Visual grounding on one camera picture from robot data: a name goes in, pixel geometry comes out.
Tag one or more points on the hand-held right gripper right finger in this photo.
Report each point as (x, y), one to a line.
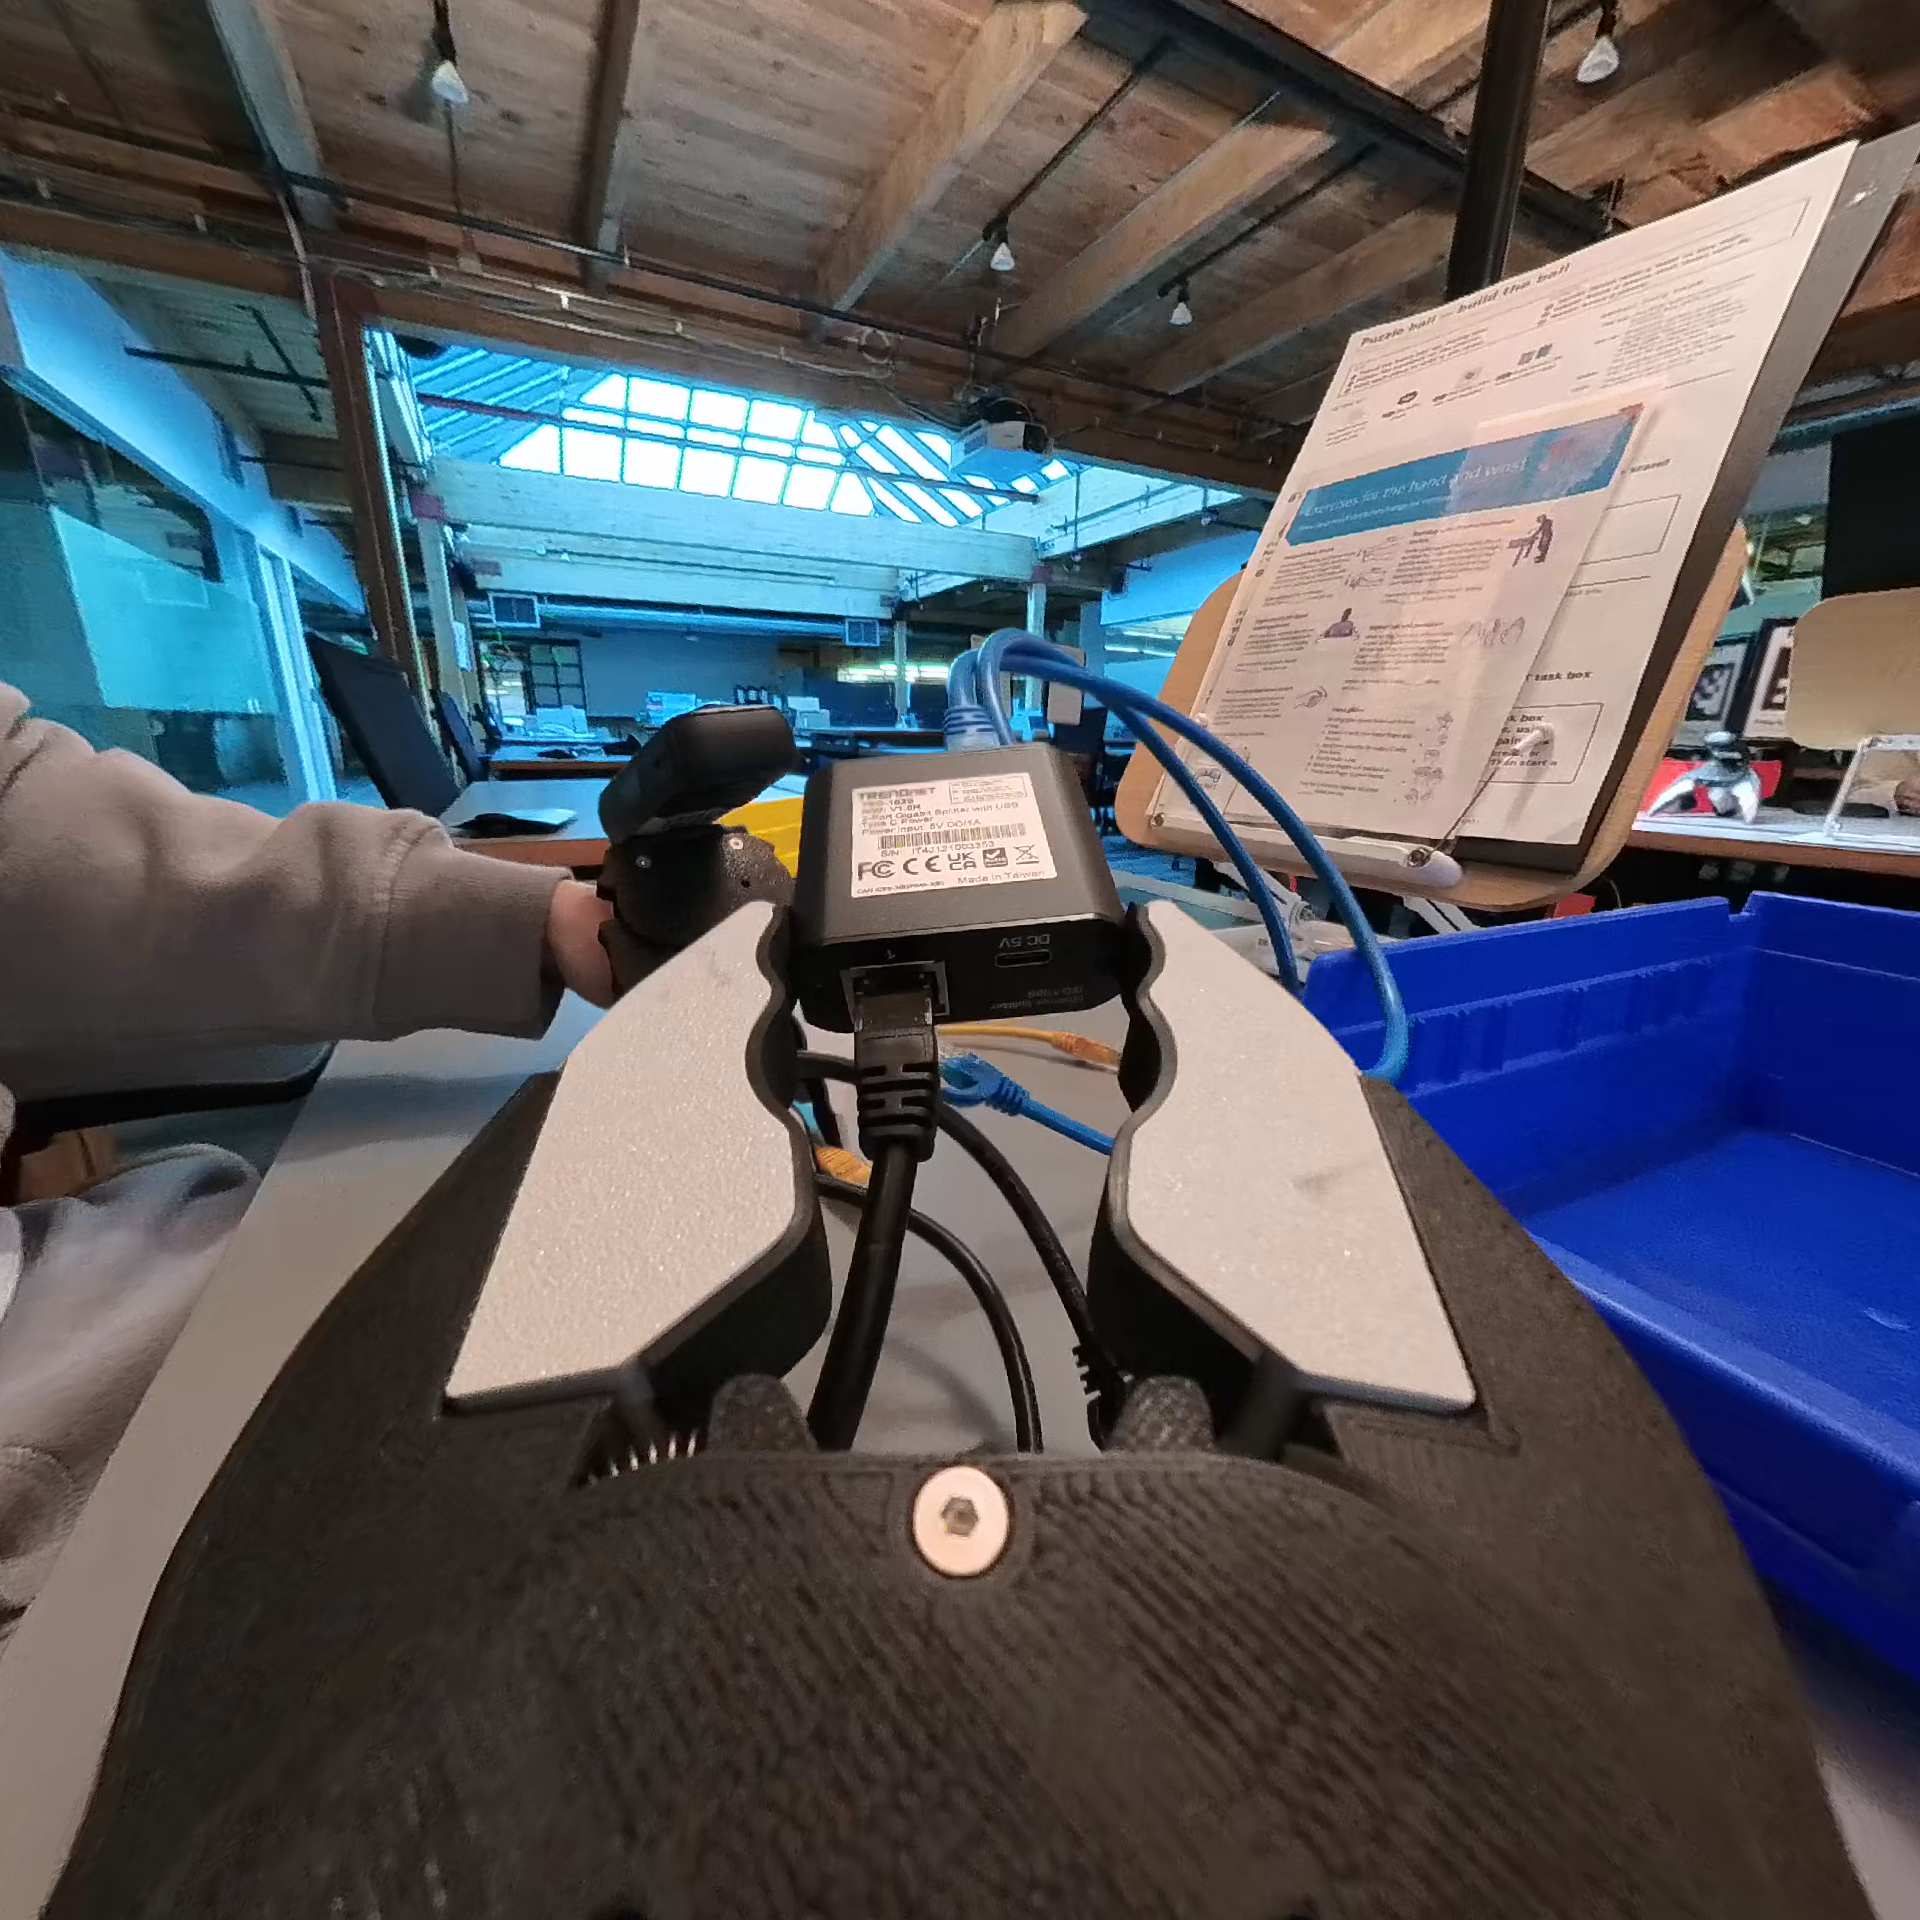
(1290, 1187)

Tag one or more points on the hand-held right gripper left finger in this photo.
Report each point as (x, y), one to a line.
(632, 1187)

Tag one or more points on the black network adapter box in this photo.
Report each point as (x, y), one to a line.
(962, 916)

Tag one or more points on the person's left forearm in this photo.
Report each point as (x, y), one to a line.
(268, 916)

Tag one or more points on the grey desk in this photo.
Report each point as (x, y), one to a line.
(421, 1142)

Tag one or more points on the yellow plastic bin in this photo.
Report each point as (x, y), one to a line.
(767, 817)

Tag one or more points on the black computer monitor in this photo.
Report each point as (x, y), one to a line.
(384, 731)

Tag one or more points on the skylight window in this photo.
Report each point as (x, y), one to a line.
(750, 452)

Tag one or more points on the blue plastic bin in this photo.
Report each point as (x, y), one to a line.
(1726, 1275)

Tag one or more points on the wooden book stand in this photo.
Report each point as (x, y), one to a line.
(1186, 674)

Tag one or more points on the person's grey clothing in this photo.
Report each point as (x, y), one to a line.
(107, 1351)

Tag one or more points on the white ceiling projector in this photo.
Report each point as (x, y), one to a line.
(1005, 437)

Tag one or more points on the wooden table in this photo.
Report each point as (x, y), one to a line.
(1770, 843)

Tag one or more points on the leaflet with blue banner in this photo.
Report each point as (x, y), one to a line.
(1425, 598)

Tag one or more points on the black white marker sign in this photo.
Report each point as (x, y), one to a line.
(1750, 674)

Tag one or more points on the clear acrylic stand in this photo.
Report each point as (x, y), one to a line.
(1875, 782)

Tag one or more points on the beige rounded board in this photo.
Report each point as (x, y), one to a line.
(1861, 661)

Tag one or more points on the large laminated instruction sheet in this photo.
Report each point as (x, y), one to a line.
(1726, 286)

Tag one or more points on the black pillar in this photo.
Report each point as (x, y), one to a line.
(1500, 134)

